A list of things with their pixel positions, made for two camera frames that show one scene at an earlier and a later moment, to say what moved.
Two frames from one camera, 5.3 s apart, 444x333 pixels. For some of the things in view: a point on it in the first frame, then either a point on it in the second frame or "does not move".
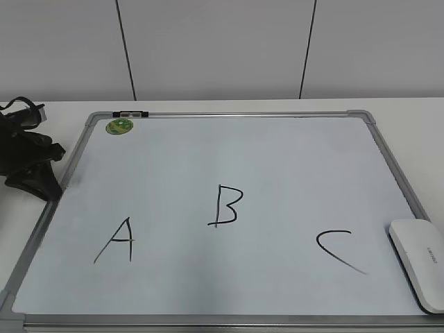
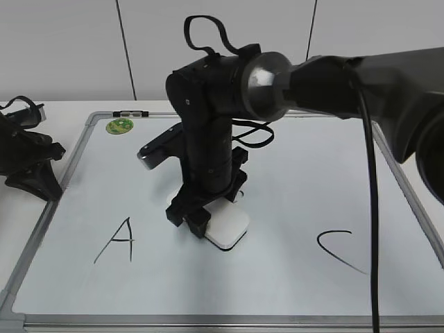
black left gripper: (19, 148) does not move
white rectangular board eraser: (420, 245) -> (228, 222)
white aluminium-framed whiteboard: (262, 221) does not move
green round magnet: (119, 126) does not move
